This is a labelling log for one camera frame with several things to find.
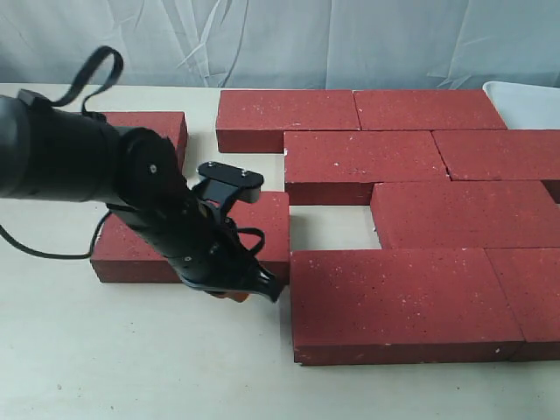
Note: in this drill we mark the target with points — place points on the front left red brick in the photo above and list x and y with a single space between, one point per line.
384 306

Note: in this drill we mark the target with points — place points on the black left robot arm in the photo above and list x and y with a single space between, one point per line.
49 154

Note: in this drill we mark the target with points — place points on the movable red brick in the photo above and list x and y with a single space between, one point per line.
340 168

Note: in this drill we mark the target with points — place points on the far left red brick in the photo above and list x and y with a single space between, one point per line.
171 124

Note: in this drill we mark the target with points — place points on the centre red brick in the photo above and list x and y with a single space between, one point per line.
465 214

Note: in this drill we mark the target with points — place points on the front right red brick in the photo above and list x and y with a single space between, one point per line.
529 278

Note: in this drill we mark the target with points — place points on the back right red brick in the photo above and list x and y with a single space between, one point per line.
424 109

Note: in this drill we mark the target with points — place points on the scratched red brick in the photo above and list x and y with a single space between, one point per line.
121 257

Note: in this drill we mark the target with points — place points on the middle right red brick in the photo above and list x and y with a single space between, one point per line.
501 154

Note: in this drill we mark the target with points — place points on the back left red brick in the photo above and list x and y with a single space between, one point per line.
254 121

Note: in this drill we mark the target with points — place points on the white plastic tray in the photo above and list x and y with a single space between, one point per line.
524 106

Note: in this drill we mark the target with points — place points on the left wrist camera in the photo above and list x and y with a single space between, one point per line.
249 182

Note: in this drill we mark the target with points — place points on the white backdrop cloth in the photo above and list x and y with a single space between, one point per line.
287 44

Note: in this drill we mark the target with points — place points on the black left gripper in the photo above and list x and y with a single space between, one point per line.
205 247

